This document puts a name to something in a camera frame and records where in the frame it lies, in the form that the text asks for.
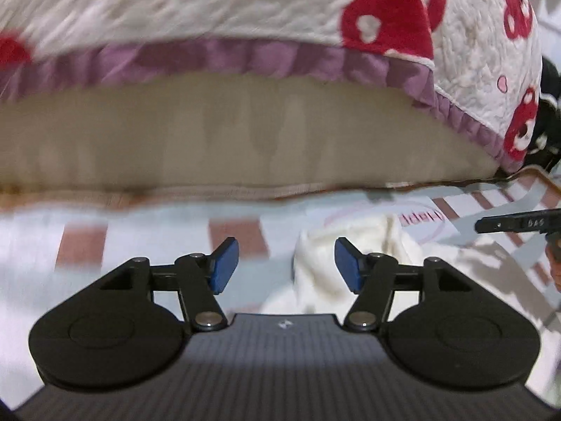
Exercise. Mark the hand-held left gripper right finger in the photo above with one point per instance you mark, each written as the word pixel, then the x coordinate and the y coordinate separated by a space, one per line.
pixel 348 268

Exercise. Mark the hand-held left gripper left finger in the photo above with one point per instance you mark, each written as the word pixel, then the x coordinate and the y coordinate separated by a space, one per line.
pixel 223 268

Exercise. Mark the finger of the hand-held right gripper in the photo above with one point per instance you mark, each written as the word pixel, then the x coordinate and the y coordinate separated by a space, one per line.
pixel 517 222

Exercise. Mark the cream knit sweater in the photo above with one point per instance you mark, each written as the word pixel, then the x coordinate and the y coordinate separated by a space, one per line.
pixel 324 267

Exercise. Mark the plaid bed sheet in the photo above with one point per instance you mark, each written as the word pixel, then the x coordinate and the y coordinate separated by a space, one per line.
pixel 131 232

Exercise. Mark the black and white cloth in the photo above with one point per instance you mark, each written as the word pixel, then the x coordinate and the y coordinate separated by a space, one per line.
pixel 548 109

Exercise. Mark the beige mattress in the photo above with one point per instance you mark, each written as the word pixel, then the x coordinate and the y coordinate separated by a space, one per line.
pixel 236 136

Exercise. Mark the white quilt with red print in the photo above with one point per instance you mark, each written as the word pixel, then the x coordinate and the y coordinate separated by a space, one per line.
pixel 245 8

